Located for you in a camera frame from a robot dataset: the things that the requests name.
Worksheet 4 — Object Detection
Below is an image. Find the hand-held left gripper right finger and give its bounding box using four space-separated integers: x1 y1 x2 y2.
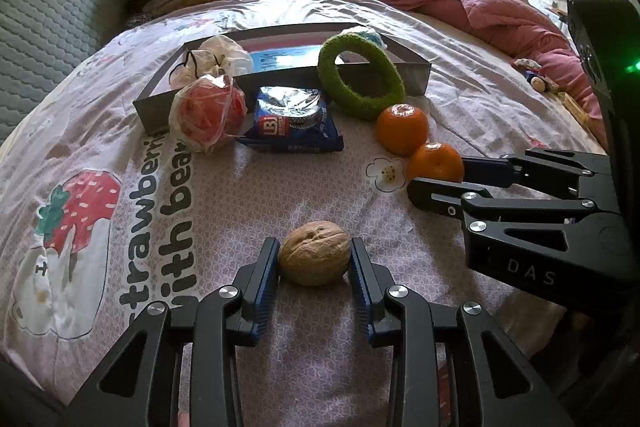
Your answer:
347 238 576 427

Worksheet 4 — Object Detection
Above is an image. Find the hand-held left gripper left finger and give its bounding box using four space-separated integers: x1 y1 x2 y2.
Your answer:
60 237 282 427

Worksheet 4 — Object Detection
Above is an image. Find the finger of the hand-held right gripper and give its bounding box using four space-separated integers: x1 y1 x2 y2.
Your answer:
406 176 602 229
461 147 614 198

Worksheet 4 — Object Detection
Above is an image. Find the orange mandarin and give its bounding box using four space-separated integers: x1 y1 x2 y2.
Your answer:
376 104 430 156
407 142 465 184

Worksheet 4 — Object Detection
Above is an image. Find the brown walnut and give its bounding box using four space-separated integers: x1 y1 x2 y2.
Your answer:
277 221 352 286

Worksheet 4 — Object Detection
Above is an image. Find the green fuzzy ring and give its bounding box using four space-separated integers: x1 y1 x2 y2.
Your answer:
317 33 406 122

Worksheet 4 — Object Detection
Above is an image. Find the blue cookie packet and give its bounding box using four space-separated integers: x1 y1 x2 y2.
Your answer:
235 86 345 154

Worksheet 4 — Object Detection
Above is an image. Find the red ball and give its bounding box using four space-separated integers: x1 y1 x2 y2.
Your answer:
169 74 248 154

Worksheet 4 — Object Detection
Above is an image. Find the grey cardboard box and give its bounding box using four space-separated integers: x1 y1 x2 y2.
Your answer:
132 22 433 135

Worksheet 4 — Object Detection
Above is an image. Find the small dark blue toy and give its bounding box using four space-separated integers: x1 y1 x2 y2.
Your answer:
529 74 560 94

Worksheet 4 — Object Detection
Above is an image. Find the pink quilt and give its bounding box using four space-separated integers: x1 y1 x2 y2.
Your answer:
359 0 608 142

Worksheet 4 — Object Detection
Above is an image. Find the white and blue snack packet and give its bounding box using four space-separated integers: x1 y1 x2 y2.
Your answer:
342 26 388 50

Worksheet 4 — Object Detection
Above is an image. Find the grey quilted headboard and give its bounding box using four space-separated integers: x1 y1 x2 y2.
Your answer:
0 0 131 148

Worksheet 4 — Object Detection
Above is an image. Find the black hair tie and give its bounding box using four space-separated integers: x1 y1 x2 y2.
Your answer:
171 51 202 81

